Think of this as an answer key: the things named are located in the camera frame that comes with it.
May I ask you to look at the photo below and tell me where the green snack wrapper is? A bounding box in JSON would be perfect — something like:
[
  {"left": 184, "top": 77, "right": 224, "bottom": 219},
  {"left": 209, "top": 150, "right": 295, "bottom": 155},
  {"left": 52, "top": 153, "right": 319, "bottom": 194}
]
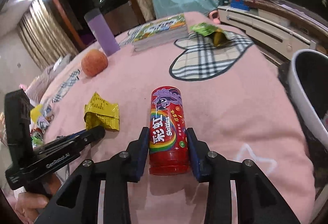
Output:
[{"left": 191, "top": 22, "right": 236, "bottom": 47}]

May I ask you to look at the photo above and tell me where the snack packets pile at edge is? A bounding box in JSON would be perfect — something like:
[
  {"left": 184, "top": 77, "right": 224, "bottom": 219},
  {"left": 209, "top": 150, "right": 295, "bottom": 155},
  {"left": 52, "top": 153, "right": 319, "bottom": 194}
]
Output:
[{"left": 30, "top": 103, "right": 54, "bottom": 149}]

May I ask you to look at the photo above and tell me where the stack of children books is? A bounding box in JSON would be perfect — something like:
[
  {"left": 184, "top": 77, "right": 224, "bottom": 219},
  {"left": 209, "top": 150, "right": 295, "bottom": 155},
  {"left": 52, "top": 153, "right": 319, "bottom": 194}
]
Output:
[{"left": 119, "top": 14, "right": 188, "bottom": 52}]

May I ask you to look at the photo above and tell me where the white TV cabinet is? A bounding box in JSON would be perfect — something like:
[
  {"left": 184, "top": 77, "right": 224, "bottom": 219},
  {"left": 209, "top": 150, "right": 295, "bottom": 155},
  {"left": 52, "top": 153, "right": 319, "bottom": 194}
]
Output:
[{"left": 217, "top": 0, "right": 327, "bottom": 59}]

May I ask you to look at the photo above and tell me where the pink kettlebell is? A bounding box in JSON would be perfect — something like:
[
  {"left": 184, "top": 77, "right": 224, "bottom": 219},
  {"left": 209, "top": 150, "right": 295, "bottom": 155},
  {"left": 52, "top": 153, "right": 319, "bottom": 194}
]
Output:
[{"left": 208, "top": 10, "right": 221, "bottom": 25}]

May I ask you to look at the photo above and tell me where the red Skittles candy tube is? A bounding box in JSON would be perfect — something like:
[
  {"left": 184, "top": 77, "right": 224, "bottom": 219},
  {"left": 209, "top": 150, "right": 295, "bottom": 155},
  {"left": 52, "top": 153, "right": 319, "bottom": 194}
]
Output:
[{"left": 149, "top": 86, "right": 190, "bottom": 176}]

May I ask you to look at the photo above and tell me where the black round trash bin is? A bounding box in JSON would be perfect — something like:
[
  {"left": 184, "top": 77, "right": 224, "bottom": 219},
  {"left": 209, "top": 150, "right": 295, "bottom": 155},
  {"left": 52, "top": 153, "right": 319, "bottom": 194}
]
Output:
[{"left": 278, "top": 50, "right": 327, "bottom": 185}]

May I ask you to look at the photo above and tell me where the beige curtain left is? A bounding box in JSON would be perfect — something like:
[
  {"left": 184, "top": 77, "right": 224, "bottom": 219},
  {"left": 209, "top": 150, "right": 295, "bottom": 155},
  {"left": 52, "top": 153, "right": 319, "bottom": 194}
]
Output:
[{"left": 17, "top": 0, "right": 78, "bottom": 70}]

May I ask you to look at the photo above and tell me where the orange peach fruit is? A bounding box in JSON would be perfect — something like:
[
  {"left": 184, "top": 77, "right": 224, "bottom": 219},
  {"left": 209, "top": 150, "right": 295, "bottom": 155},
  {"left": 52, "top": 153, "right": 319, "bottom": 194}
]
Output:
[{"left": 81, "top": 49, "right": 108, "bottom": 77}]

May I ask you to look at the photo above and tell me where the yellow snack wrapper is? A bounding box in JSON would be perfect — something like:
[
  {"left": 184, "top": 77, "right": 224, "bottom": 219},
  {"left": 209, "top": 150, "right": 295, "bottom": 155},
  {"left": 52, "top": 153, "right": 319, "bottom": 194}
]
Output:
[{"left": 84, "top": 92, "right": 120, "bottom": 131}]

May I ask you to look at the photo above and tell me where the purple cylindrical bottle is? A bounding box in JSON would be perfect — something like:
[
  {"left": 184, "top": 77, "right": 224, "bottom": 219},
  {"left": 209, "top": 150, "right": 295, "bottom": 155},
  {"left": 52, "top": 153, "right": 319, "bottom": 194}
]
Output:
[{"left": 84, "top": 8, "right": 120, "bottom": 56}]

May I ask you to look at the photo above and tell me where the pink blanket table cover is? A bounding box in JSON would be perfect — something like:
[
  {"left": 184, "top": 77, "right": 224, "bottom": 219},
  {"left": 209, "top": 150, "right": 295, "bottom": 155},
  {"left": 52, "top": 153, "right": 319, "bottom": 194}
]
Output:
[{"left": 46, "top": 41, "right": 315, "bottom": 223}]

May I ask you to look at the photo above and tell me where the person left hand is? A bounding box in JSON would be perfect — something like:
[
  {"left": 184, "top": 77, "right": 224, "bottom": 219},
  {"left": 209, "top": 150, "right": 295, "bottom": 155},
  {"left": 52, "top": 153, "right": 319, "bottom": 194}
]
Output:
[{"left": 15, "top": 174, "right": 61, "bottom": 223}]

